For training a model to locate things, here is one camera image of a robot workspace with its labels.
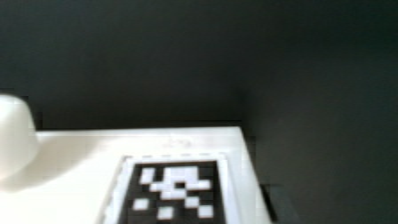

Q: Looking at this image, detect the white drawer with knob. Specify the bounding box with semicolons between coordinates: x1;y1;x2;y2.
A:
0;94;271;224

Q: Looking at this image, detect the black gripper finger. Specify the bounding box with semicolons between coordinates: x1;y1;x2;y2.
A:
261;184;305;224

